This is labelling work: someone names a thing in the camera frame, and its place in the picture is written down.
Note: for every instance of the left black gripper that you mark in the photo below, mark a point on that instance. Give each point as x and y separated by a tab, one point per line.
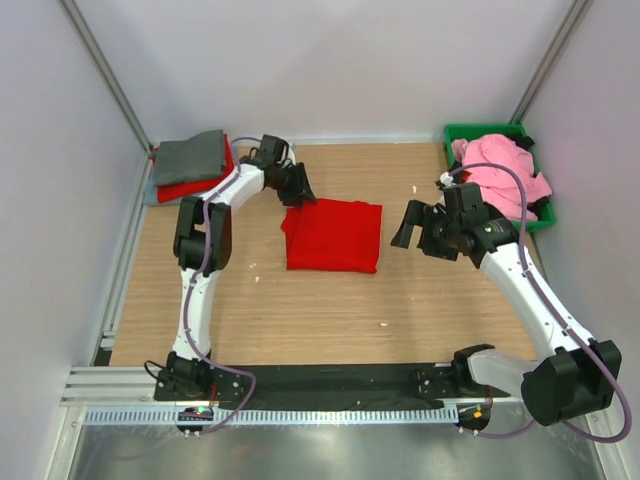
301	191

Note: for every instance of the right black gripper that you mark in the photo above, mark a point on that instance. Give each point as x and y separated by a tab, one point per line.
423	215

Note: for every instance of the red t shirt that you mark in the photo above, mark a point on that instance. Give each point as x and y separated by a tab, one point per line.
205	185
332	235

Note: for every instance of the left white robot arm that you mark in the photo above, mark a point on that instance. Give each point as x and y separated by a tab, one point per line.
202	246

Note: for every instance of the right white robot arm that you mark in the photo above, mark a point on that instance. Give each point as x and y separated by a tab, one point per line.
572	373

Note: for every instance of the folded grey t shirt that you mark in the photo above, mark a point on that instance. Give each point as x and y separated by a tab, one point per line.
198	158

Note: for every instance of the pink t shirt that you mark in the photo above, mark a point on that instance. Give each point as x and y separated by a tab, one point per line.
500	165

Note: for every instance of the white scrap left of centre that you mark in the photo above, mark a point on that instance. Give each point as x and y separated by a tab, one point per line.
256	272

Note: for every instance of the folded red t shirt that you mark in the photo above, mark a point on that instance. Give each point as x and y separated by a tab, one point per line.
205	185

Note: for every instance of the folded blue-grey t shirt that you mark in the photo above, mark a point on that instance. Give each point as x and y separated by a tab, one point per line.
168	195

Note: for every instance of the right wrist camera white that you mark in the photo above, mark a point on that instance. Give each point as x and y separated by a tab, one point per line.
445	180

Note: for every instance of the white slotted cable duct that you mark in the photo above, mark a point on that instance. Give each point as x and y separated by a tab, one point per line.
200	416

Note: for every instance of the right aluminium frame post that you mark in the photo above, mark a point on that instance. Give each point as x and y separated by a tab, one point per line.
568	26

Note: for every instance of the aluminium frame post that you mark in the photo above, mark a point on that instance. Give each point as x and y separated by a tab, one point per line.
568	26
105	71

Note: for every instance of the left aluminium frame post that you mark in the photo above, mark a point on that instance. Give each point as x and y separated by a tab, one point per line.
105	71

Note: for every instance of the aluminium front rail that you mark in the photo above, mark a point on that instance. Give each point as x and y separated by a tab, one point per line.
116	386

